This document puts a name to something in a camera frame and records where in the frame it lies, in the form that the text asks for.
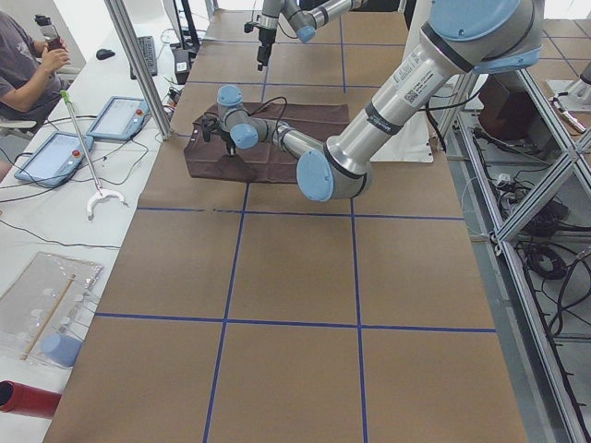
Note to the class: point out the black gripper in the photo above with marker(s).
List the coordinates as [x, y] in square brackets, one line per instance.
[227, 138]
[263, 38]

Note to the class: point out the brown t-shirt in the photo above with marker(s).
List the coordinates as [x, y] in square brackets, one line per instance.
[263, 163]

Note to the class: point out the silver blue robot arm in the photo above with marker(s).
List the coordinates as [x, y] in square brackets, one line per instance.
[303, 23]
[459, 37]

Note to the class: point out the black box with label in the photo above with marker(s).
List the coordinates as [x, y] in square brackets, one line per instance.
[182, 65]

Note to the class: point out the far blue teach pendant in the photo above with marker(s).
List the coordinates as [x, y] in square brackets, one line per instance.
[120, 119]

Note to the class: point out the blue teach pendant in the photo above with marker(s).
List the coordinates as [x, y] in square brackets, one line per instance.
[54, 162]
[120, 119]

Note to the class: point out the black keyboard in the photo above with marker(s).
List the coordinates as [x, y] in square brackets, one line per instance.
[147, 50]

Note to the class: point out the white reacher grabber tool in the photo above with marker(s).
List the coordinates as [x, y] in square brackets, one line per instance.
[101, 193]

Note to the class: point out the black computer mouse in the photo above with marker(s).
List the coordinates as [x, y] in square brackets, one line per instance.
[103, 54]

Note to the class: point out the near blue teach pendant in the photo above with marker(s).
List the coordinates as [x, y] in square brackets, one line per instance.
[54, 162]

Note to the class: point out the seated person grey shirt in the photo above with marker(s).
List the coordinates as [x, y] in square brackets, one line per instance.
[30, 86]

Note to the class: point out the silver foil bag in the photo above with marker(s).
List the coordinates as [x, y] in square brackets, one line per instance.
[53, 294]

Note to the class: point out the light blue cup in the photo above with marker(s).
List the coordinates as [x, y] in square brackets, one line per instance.
[62, 349]

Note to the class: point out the red bottle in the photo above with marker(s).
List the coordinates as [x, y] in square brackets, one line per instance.
[26, 400]

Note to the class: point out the aluminium frame post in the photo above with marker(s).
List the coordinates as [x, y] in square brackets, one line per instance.
[128, 38]

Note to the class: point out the aluminium frame rack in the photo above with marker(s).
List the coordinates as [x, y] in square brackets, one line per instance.
[520, 151]

